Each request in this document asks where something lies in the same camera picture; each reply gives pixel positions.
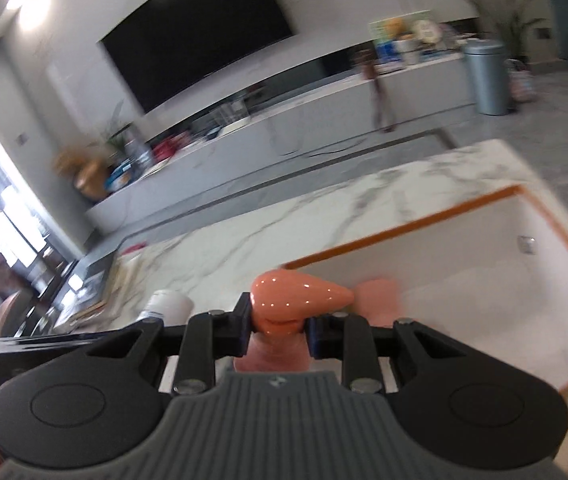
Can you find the pink rectangular box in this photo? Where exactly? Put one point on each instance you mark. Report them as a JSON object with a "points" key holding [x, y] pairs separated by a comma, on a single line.
{"points": [[378, 300]]}

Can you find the pink striped bag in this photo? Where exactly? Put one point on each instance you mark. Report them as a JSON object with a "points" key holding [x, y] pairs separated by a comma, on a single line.
{"points": [[521, 80]]}

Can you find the white storage box orange rim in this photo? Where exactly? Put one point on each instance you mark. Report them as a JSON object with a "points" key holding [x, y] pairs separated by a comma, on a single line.
{"points": [[463, 280]]}

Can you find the stack of books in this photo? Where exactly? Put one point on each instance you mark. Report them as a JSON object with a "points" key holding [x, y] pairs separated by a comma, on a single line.
{"points": [[114, 285]]}

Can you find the colourful printed gift box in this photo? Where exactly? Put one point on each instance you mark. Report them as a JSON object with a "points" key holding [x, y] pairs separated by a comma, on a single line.
{"points": [[403, 35]]}

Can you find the green potted plant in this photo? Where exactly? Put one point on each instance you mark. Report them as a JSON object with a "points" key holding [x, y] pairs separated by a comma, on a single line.
{"points": [[518, 20]]}

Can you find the long white media console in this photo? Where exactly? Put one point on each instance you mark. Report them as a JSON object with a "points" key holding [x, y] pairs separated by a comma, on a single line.
{"points": [[314, 120]]}

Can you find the glossy orange pear-shaped toy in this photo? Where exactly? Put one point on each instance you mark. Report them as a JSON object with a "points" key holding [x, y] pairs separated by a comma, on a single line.
{"points": [[294, 297]]}

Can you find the black wall television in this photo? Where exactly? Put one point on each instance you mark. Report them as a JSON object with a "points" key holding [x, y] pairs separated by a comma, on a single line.
{"points": [[194, 30]]}

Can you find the white cylindrical cup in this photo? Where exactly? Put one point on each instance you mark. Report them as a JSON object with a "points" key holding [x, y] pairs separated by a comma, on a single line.
{"points": [[166, 305]]}

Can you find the brown tripod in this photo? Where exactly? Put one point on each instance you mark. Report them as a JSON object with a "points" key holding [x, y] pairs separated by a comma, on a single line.
{"points": [[378, 90]]}

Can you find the grey cylindrical trash can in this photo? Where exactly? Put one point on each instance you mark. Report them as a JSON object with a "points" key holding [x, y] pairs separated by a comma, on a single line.
{"points": [[486, 77]]}

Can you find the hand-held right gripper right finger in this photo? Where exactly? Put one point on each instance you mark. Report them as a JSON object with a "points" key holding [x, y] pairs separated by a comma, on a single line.
{"points": [[316, 337]]}

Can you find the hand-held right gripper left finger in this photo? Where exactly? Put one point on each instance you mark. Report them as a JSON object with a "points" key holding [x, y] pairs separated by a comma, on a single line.
{"points": [[243, 322]]}

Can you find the golden round vase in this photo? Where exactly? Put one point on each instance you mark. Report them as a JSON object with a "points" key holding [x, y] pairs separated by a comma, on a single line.
{"points": [[89, 180]]}

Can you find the red packet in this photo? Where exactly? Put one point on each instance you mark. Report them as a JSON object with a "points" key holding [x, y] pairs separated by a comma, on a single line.
{"points": [[166, 150]]}

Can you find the brown chair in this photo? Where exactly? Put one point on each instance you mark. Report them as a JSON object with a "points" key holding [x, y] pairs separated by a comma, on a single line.
{"points": [[6, 317]]}

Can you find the blue printed box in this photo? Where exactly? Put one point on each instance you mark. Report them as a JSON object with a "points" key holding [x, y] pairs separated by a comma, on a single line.
{"points": [[124, 172]]}

